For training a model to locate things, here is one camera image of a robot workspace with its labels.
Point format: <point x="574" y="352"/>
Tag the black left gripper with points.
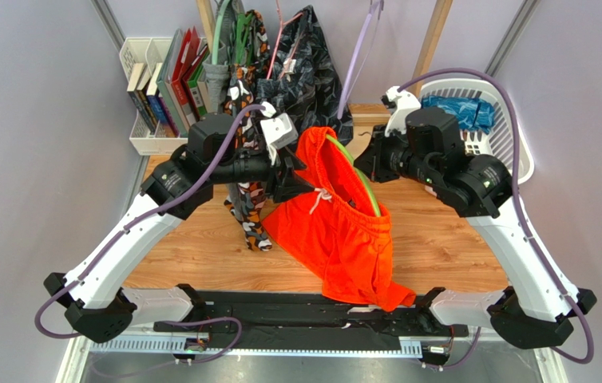
<point x="290" y="184"/>

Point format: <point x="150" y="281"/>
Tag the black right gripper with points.
<point x="374" y="159"/>

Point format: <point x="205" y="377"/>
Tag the lime green hanger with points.
<point x="364" y="180"/>

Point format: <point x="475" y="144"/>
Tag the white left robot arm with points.
<point x="96" y="304"/>

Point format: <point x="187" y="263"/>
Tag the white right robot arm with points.
<point x="536" y="309"/>

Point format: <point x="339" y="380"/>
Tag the dark leaf-pattern shorts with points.
<point x="304" y="82"/>

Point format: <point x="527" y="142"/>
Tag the orange camouflage shorts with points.
<point x="243" y="94"/>

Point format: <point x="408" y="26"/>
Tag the grey shorts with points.
<point x="220" y="78"/>

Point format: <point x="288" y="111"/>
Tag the purple hanger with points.
<point x="373" y="16"/>

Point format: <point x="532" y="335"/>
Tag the pink hanger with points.
<point x="282" y="24"/>

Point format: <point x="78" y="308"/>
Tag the dark green hanger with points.
<point x="242" y="54"/>

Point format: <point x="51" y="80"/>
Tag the pale green hanger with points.
<point x="222" y="9"/>

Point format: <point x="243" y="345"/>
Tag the blue patterned garment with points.
<point x="472" y="113"/>

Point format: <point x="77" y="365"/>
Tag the white laundry basket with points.
<point x="500" y="142"/>

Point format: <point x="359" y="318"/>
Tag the green folder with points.
<point x="198" y="87"/>

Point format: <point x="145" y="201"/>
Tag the blue book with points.
<point x="155" y="100"/>

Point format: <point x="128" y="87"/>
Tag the grey-green folder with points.
<point x="165" y="85"/>

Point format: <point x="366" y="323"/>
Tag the red folder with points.
<point x="185" y="53"/>

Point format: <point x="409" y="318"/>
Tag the dark navy book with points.
<point x="136" y="90"/>

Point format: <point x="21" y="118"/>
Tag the white file organizer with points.
<point x="152" y="51"/>

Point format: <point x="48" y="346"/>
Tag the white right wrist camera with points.
<point x="399" y="103"/>

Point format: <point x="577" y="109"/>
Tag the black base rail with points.
<point x="311" y="322"/>

